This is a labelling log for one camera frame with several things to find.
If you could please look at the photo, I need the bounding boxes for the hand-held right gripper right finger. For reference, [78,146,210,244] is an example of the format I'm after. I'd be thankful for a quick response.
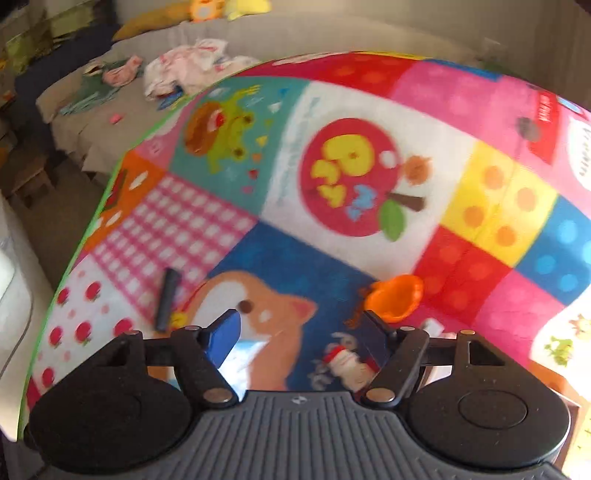
[361,311,505,409]

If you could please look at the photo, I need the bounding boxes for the black marker stick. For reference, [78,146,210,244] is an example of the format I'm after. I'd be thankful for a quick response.
[154,268,182,332]

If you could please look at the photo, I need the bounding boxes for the white appliance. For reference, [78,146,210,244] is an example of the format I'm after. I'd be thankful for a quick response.
[0,198,35,370]

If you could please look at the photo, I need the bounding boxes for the green paper sheet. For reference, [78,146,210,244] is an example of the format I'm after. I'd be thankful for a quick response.
[60,74,122,116]

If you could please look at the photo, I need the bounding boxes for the orange plastic toy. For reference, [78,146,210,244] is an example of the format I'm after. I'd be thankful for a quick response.
[358,274,424,326]

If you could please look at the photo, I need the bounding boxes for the wooden stool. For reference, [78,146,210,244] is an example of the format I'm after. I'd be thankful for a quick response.
[11,154,54,206]

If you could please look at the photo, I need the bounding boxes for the small yellow plush toy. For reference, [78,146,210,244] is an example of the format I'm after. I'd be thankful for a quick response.
[226,0,273,21]

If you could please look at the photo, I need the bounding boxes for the colourful cartoon play mat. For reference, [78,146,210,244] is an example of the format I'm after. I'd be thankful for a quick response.
[18,51,591,439]

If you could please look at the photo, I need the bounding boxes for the pink small cloth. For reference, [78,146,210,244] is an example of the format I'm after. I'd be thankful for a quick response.
[102,55,144,86]

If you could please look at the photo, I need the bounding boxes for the white pink crumpled clothes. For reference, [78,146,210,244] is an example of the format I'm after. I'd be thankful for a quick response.
[143,39,262,100]

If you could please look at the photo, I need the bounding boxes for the yellow duck plush toy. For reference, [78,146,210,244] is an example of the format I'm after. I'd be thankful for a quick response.
[189,0,228,24]

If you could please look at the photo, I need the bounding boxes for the long yellow pillow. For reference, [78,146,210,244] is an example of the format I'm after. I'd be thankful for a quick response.
[113,7,195,41]

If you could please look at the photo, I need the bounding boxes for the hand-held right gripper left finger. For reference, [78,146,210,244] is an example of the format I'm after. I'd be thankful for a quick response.
[107,308,237,409]

